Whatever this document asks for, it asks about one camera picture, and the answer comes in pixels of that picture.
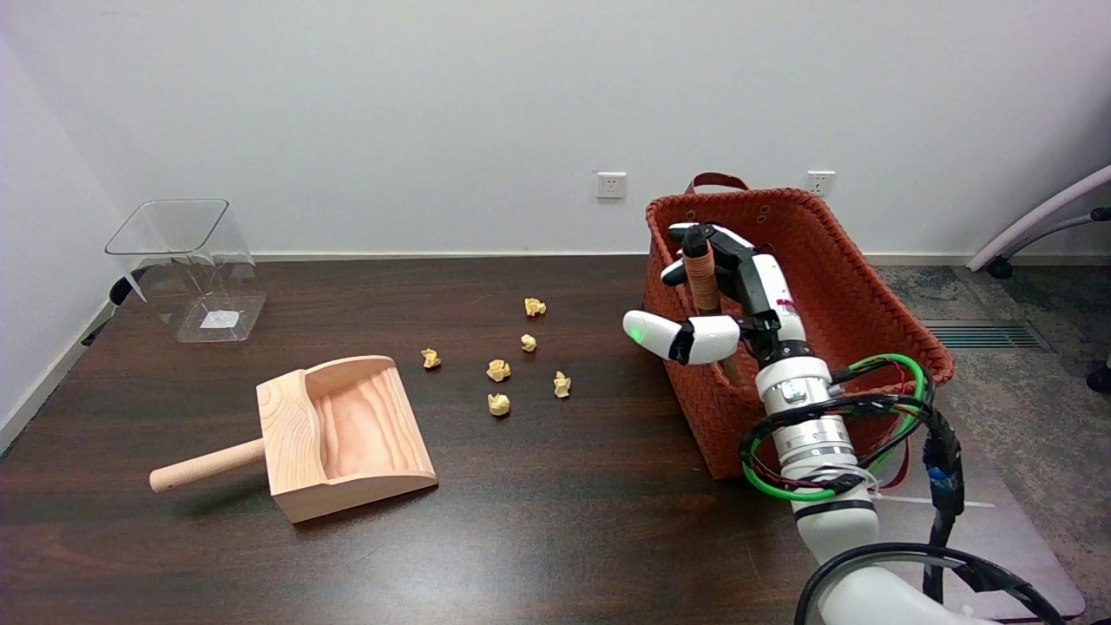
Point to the clear floor mat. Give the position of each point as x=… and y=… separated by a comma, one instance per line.
x=1007, y=529

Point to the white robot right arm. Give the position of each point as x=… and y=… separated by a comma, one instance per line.
x=825, y=495

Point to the grey office chair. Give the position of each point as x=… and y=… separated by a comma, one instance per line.
x=1033, y=217

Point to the brown hand broom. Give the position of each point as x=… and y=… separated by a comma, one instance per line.
x=701, y=282

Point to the metal floor vent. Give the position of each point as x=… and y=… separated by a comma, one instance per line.
x=985, y=335

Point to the white wall outlet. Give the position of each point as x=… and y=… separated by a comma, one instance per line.
x=820, y=183
x=612, y=185

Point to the wooden dustpan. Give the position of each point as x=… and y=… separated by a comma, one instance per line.
x=343, y=434

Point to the clear plastic bin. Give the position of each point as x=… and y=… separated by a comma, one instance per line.
x=195, y=260

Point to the black caster wheel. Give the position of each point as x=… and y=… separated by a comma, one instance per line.
x=121, y=291

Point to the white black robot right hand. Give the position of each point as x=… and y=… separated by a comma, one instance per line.
x=764, y=295

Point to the red woven basket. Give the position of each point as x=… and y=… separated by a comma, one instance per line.
x=868, y=304

